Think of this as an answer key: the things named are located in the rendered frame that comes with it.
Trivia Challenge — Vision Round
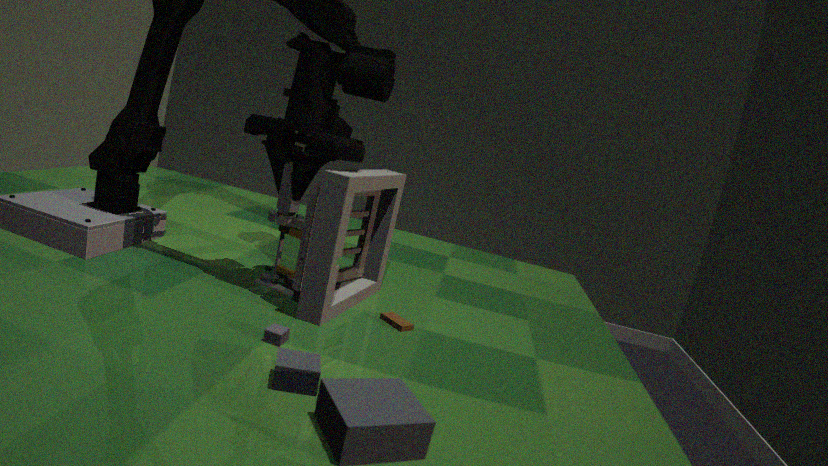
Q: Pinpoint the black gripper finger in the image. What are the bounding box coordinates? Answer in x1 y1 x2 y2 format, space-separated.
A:
292 150 336 202
262 140 304 195

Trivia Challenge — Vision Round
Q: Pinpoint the small brown rectangular block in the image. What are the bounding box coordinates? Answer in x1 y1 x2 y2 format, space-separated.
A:
379 311 414 332

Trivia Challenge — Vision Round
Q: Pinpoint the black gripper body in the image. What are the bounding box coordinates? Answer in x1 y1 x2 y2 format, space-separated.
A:
244 82 366 163

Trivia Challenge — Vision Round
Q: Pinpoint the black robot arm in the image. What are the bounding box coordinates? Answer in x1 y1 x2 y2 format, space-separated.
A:
87 0 397 214

